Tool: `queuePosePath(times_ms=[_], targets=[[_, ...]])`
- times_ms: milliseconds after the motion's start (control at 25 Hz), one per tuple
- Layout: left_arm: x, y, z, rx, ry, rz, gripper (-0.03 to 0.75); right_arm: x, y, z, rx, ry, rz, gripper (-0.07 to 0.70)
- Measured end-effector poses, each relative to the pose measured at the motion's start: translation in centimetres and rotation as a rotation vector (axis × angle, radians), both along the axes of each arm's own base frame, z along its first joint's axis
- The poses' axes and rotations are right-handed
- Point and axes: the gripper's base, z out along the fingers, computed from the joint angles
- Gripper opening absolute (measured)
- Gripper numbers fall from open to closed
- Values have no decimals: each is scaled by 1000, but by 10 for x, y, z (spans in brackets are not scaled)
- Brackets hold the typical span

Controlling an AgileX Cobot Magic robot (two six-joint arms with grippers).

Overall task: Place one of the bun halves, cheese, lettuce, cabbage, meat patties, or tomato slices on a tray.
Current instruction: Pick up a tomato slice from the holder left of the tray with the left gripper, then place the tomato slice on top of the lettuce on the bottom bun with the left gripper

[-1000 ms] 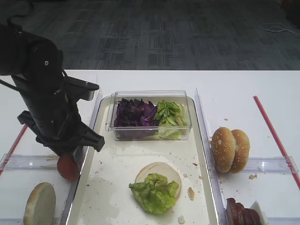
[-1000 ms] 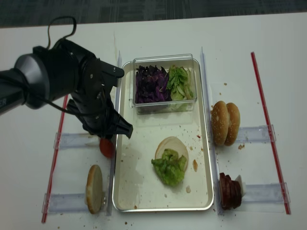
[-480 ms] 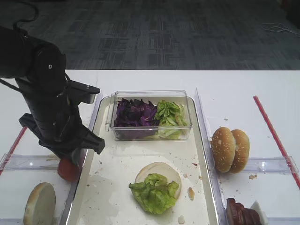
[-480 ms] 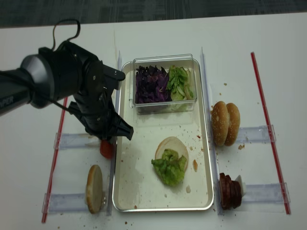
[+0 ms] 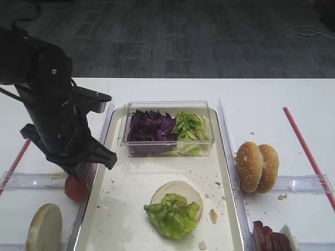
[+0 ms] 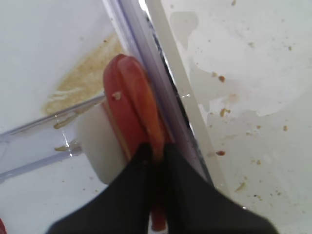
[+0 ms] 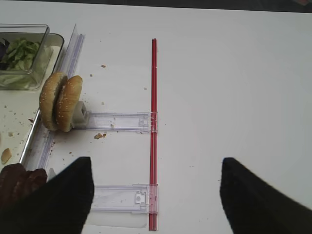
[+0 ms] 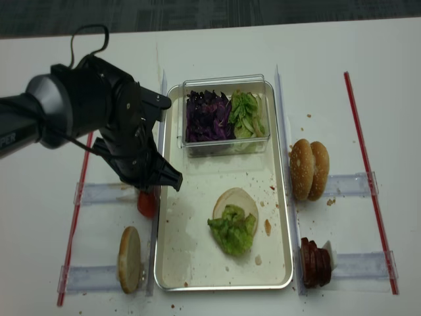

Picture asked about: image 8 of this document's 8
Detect white metal tray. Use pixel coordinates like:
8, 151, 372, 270
154, 85, 293, 291

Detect right long clear divider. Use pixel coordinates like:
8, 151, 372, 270
274, 65, 307, 296

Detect long clear divider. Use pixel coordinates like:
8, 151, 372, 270
144, 68, 169, 297
274, 65, 307, 296

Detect left long clear divider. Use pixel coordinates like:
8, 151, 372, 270
144, 68, 169, 297

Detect sesame bun piece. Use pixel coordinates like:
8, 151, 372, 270
308, 142, 330, 201
289, 139, 314, 201

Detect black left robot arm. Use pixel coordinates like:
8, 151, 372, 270
1, 55, 182, 192

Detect lettuce leaf on bun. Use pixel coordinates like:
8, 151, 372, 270
207, 205, 256, 257

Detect sesame bun right piece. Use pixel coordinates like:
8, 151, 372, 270
308, 142, 330, 201

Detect right upper clear track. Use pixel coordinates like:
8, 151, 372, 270
322, 172, 379, 198

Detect right lower clear track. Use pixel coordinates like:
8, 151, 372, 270
332, 251, 399, 280

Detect red plastic rail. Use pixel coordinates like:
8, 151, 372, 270
343, 71, 400, 296
57, 151, 89, 307

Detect bun base on tray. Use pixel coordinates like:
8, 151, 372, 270
212, 188, 259, 235

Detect red tomato slices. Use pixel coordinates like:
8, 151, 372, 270
137, 191, 156, 219

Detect clear track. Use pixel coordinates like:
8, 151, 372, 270
332, 251, 399, 280
322, 172, 379, 198
57, 265, 122, 294
74, 182, 139, 205

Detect left bun half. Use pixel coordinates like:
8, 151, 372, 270
118, 226, 141, 294

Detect green lettuce in container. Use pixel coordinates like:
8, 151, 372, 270
228, 90, 266, 139

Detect purple cabbage shreds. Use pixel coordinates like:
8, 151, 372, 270
185, 90, 235, 143

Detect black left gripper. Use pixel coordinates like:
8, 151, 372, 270
51, 55, 183, 192

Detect dark meat patty slices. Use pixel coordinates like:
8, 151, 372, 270
300, 238, 332, 288

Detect left lower clear track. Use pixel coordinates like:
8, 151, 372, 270
57, 265, 122, 294

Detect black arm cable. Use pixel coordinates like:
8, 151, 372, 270
67, 22, 110, 155

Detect right red plastic rail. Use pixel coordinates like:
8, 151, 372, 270
343, 71, 400, 296

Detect clear plastic salad container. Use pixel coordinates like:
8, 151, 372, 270
179, 74, 270, 157

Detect left upper clear track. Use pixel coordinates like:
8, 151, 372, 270
74, 182, 139, 205

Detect left red plastic rail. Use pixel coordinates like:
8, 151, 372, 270
57, 151, 89, 307

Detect white pusher block lower right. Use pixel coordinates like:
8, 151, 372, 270
322, 240, 337, 271

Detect sesame bun left piece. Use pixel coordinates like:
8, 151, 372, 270
289, 139, 314, 201

